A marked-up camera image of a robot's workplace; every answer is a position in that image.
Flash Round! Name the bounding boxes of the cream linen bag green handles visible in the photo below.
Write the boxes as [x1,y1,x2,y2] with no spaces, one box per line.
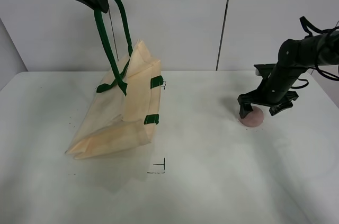
[66,0,164,159]

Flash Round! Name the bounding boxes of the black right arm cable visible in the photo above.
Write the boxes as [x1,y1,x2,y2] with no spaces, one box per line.
[296,16,339,89]

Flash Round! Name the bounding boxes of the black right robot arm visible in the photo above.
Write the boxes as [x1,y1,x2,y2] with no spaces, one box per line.
[238,30,338,119]

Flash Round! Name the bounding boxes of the pink peach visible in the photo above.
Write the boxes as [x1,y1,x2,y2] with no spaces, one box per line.
[239,106,264,128]

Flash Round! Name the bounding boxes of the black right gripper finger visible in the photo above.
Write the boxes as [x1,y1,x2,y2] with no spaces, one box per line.
[269,100,293,115]
[237,94,253,119]

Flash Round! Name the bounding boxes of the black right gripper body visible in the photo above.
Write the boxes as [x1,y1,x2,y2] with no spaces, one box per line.
[254,64,299,107]

